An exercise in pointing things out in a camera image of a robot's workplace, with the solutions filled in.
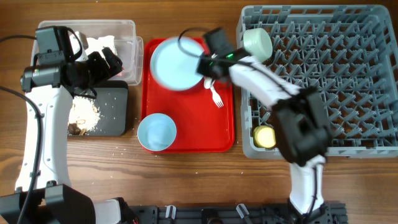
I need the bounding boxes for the light blue plate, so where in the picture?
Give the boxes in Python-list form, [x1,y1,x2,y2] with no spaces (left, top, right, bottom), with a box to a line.
[150,37,204,91]

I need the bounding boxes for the green bowl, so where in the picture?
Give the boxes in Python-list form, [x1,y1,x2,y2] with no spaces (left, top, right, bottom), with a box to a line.
[243,28,273,62]

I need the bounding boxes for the yellow plastic cup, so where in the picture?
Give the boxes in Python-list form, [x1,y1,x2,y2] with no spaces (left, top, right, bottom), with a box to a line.
[252,126,276,149]

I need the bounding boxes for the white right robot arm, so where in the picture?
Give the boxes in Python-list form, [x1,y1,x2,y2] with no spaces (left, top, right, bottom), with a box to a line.
[197,28,332,223]

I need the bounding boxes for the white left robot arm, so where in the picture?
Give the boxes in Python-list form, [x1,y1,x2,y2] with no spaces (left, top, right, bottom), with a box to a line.
[1,26,139,223]

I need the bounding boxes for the black food waste tray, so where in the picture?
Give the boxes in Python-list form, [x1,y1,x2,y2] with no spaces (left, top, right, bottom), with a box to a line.
[67,80,129,137]

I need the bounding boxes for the grey dishwasher rack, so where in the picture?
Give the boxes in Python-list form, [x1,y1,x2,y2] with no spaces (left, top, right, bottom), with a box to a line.
[236,5,397,159]

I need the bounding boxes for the cream plastic spoon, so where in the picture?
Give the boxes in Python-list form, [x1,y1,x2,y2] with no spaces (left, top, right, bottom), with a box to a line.
[203,77,215,89]

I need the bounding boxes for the clear plastic bin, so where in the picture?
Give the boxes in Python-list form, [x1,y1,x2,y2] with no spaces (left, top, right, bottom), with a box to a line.
[38,19,144,86]

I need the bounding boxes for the crumpled white tissue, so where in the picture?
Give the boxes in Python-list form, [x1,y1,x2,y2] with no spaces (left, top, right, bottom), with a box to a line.
[70,32,118,62]

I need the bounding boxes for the pink plastic fork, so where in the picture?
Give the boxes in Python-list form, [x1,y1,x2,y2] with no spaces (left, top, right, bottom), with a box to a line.
[210,85,224,108]

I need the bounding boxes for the rice and food scraps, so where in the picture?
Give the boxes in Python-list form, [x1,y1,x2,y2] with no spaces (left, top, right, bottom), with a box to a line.
[68,96,101,135]

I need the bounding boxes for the red serving tray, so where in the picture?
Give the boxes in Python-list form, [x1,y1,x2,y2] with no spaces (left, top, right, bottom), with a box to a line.
[137,39,235,153]

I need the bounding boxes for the light blue bowl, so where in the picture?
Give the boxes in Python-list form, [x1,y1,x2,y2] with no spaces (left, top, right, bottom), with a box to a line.
[137,113,177,152]

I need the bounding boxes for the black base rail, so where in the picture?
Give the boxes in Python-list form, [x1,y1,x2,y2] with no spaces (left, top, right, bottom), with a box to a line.
[130,203,348,224]

